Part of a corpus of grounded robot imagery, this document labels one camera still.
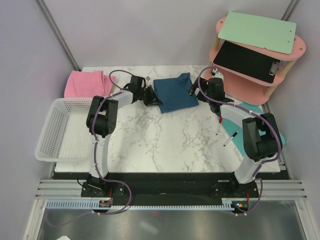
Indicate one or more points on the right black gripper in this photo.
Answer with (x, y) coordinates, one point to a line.
(192, 89)

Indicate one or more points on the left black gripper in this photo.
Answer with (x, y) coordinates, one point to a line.
(153, 99)

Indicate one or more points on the blue t shirt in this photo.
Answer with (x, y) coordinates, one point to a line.
(173, 92)

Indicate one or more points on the pink t shirt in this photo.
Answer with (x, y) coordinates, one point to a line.
(88, 84)

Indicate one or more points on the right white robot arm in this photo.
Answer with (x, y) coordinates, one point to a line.
(261, 138)

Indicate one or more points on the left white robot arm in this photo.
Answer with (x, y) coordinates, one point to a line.
(102, 120)

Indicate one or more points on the red cap marker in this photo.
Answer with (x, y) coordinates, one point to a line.
(218, 126)

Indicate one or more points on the pink three tier shelf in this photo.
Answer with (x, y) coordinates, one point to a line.
(249, 89)

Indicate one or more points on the black clipboard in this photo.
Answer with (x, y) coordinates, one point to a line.
(247, 62)

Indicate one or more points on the teal cutting board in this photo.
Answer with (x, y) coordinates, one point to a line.
(230, 127)

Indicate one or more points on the black cap marker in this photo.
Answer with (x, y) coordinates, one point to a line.
(230, 138)

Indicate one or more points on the green clipboard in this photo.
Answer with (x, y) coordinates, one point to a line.
(259, 31)

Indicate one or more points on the white plastic basket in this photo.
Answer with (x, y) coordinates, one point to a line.
(65, 136)

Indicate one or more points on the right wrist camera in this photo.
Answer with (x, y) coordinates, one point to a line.
(215, 88)

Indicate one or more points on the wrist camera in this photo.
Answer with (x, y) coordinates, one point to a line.
(138, 81)
(215, 88)

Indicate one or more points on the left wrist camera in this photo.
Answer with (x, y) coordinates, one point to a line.
(138, 81)

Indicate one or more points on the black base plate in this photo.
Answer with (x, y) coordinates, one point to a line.
(216, 185)

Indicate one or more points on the white cable duct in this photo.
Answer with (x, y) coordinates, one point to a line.
(82, 204)

